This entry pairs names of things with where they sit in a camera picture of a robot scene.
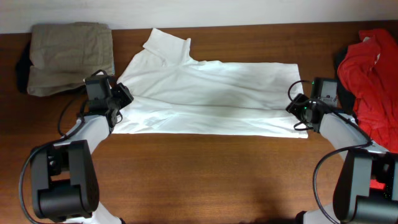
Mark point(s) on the folded khaki pants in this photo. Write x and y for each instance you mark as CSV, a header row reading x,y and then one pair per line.
x,y
63,55

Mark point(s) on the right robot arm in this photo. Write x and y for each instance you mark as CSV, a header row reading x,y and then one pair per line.
x,y
366,190

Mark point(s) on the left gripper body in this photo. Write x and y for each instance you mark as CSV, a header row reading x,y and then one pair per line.
x,y
119,97

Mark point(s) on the red garment pile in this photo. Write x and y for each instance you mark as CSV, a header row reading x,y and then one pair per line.
x,y
369,72

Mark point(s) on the white polo shirt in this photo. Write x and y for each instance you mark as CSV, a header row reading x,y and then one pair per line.
x,y
176,94

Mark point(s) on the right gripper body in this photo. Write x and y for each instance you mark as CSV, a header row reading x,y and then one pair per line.
x,y
300,110

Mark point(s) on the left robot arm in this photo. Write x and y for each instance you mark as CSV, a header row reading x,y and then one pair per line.
x,y
64,184

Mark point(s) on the folded dark garment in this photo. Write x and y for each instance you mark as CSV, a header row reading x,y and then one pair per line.
x,y
22,70

